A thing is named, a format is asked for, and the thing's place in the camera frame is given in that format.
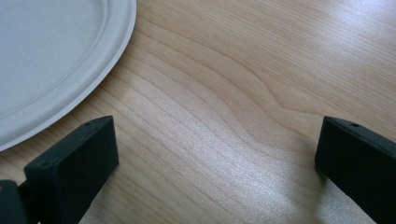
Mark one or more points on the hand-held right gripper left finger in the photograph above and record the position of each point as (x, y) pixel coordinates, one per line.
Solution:
(73, 168)

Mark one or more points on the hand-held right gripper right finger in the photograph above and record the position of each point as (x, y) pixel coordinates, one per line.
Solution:
(361, 165)

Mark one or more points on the white paper plate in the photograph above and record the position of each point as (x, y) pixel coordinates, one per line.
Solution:
(46, 56)

